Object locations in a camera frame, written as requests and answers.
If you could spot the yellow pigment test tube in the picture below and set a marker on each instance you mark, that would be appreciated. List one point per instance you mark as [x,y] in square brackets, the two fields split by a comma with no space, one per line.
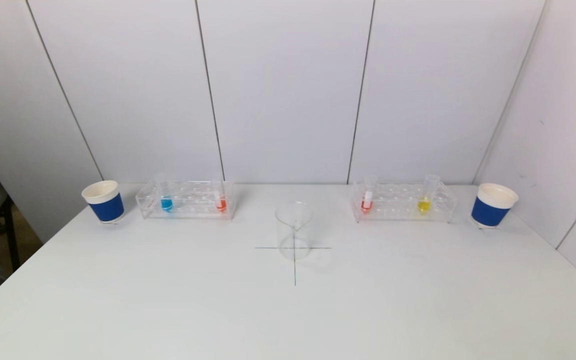
[423,205]

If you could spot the blue white paper cup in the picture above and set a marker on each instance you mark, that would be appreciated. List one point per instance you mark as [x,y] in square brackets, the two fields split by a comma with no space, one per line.
[490,210]
[105,207]

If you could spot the red pigment test tube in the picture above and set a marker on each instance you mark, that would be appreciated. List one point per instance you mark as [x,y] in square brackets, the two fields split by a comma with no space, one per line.
[366,204]
[221,204]

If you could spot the clear glass beaker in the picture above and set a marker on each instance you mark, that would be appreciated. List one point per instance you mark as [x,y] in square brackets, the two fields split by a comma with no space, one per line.
[294,235]

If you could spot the clear acrylic test tube rack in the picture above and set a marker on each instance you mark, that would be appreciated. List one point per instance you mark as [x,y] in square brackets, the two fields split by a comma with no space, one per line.
[193,202]
[398,202]

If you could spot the blue pigment test tube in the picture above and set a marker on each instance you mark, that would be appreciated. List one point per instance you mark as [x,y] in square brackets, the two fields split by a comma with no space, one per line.
[166,204]

